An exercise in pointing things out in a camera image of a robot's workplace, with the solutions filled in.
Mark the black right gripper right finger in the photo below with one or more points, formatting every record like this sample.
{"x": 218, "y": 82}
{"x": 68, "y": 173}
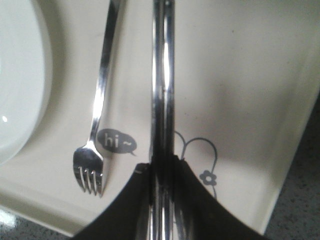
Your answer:
{"x": 199, "y": 216}

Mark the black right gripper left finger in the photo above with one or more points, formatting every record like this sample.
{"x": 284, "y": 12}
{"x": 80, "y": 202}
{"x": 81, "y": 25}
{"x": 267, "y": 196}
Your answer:
{"x": 126, "y": 218}

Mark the silver metal fork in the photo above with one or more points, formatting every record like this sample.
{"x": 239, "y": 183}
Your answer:
{"x": 88, "y": 163}

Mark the white round plate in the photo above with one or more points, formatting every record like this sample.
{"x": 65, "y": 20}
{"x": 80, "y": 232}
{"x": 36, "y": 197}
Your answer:
{"x": 26, "y": 73}

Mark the cream rabbit serving tray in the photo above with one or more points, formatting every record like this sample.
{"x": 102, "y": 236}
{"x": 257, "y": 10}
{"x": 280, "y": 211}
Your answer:
{"x": 247, "y": 74}

